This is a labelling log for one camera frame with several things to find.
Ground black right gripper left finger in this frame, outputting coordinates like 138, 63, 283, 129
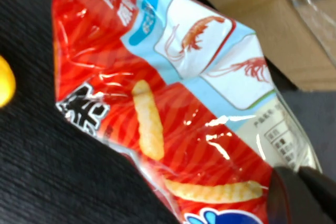
269, 166, 336, 224

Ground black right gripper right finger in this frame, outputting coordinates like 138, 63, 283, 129
299, 167, 336, 218

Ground red shrimp chips bag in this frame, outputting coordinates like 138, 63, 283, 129
51, 0, 323, 224

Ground cardboard box with white label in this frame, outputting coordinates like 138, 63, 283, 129
180, 0, 336, 92

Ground yellow rubber duck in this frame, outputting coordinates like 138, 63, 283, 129
0, 55, 17, 109

